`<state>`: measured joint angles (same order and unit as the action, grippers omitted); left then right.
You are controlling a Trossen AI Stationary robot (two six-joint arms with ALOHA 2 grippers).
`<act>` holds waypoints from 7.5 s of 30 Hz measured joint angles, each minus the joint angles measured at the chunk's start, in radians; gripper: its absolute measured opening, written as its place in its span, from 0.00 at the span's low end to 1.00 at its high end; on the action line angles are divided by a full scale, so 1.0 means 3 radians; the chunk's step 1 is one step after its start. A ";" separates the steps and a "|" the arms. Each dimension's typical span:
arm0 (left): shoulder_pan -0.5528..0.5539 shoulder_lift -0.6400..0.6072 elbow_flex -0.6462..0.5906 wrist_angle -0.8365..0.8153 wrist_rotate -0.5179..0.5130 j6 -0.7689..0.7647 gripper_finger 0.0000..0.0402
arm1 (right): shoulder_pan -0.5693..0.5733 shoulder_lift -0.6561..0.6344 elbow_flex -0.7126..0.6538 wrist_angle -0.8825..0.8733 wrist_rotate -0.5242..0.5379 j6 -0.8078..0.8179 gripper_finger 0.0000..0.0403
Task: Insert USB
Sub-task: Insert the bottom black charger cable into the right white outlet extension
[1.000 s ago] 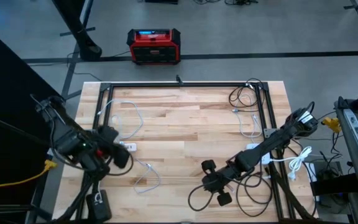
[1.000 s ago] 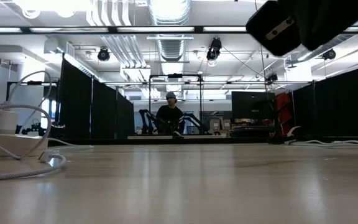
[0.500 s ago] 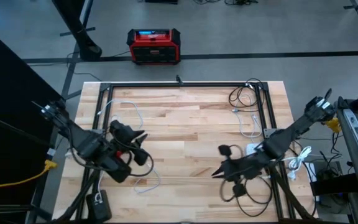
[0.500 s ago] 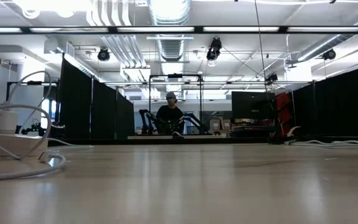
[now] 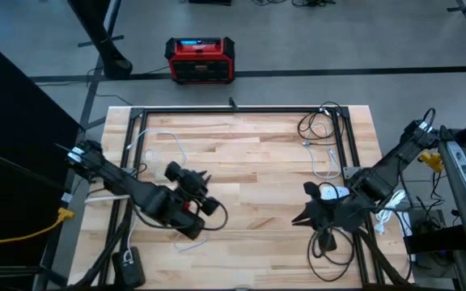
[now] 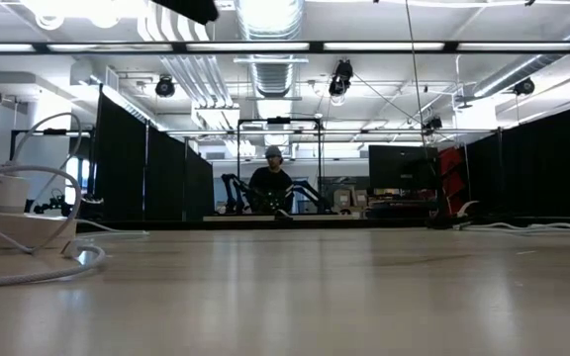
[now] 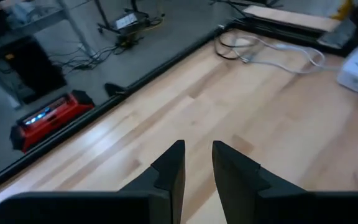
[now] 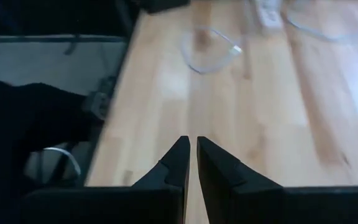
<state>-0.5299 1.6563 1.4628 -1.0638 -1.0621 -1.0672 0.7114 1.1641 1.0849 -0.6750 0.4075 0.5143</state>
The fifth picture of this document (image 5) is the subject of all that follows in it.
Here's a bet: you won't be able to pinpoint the white coiled power cord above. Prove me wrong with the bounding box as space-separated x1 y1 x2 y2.
372 188 408 236

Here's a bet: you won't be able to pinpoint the black box on floor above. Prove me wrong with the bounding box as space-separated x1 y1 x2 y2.
187 0 233 6

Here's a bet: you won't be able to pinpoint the grey power strip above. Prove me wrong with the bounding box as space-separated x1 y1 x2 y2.
446 141 466 203

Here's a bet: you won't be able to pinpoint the large black panel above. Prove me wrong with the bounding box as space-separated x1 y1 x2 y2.
0 27 87 291

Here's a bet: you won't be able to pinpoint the white braided USB cable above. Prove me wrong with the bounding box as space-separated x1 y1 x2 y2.
125 128 189 181

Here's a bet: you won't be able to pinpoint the white power strip cord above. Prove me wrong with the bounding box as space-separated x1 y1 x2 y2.
83 195 132 205

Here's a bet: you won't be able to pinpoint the black aluminium table frame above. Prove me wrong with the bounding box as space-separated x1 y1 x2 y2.
95 104 386 290

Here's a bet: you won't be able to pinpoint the white square power hub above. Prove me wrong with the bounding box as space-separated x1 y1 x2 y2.
320 184 351 202

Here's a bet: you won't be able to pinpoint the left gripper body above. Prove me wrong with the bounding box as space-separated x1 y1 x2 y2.
170 181 204 215

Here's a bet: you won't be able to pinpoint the black cable bundle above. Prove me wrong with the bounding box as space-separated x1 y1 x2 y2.
69 200 133 290
348 226 416 289

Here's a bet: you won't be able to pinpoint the black floor cables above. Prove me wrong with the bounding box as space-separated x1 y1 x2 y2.
251 0 337 8

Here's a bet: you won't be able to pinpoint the yellow extension cord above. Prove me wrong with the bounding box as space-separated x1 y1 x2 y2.
0 207 76 246

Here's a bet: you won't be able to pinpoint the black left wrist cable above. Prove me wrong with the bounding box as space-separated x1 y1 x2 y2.
133 200 229 234

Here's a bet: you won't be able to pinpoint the black power bank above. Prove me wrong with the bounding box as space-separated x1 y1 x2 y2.
111 246 146 289

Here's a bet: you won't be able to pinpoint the red portable power station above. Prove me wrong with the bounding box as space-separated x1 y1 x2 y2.
163 36 236 85

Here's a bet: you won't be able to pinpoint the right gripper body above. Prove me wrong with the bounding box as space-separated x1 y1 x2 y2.
309 197 359 234

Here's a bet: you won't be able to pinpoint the yellow plug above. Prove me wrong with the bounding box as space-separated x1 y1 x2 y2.
417 150 444 174

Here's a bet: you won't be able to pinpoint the white floor power strip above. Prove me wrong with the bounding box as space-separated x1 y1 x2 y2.
397 209 415 239

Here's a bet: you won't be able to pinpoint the black USB cable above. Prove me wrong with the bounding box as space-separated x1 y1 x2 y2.
307 226 356 283
296 100 345 146

